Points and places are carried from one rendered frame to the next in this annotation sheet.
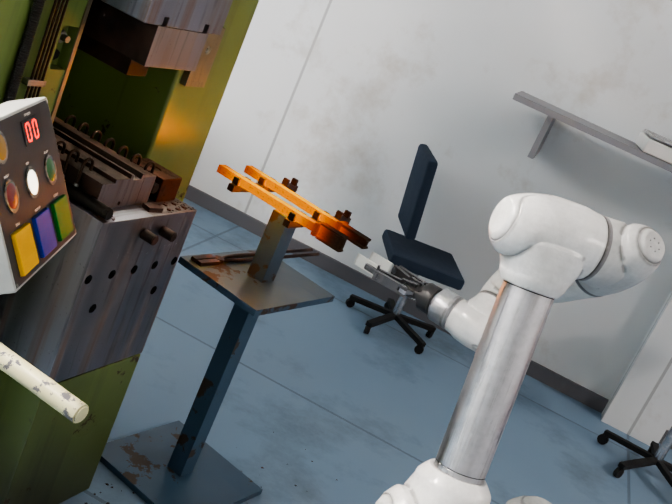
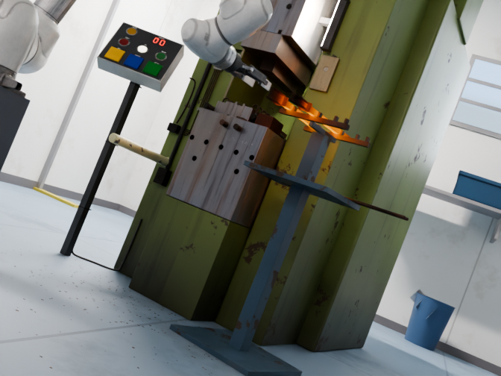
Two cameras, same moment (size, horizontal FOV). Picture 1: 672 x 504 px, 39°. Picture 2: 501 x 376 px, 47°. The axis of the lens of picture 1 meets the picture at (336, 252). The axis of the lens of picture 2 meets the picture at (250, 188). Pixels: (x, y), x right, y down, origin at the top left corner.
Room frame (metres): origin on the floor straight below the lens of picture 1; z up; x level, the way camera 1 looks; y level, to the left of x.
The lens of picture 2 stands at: (2.76, -2.14, 0.52)
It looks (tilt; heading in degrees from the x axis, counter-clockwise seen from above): 3 degrees up; 99
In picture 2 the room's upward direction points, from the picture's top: 22 degrees clockwise
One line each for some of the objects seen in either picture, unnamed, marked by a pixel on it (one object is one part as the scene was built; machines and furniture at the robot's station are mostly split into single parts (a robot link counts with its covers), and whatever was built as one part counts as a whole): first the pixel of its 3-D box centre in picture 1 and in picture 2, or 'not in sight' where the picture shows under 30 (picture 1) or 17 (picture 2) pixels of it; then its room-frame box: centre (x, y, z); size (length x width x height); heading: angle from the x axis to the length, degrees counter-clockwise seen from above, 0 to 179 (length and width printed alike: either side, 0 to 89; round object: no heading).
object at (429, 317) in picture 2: not in sight; (426, 319); (3.86, 3.52, 0.24); 0.41 x 0.38 x 0.48; 169
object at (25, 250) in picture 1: (22, 249); (115, 54); (1.48, 0.49, 1.01); 0.07 x 0.05 x 0.07; 5
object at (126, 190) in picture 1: (63, 152); (252, 123); (2.19, 0.71, 0.96); 0.42 x 0.20 x 0.09; 70
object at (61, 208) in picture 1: (59, 217); (152, 69); (1.68, 0.51, 1.01); 0.07 x 0.05 x 0.07; 5
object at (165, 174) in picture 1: (151, 179); (268, 124); (2.31, 0.51, 0.95); 0.12 x 0.09 x 0.07; 70
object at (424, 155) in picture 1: (422, 249); not in sight; (4.59, -0.40, 0.46); 0.53 x 0.50 x 0.91; 81
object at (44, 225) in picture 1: (42, 232); (133, 62); (1.58, 0.50, 1.01); 0.07 x 0.05 x 0.07; 5
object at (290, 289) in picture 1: (259, 279); (302, 185); (2.58, 0.17, 0.71); 0.40 x 0.30 x 0.02; 153
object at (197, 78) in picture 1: (202, 55); (324, 73); (2.46, 0.53, 1.27); 0.09 x 0.02 x 0.17; 160
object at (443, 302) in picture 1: (444, 308); (221, 54); (2.21, -0.30, 0.98); 0.09 x 0.06 x 0.09; 154
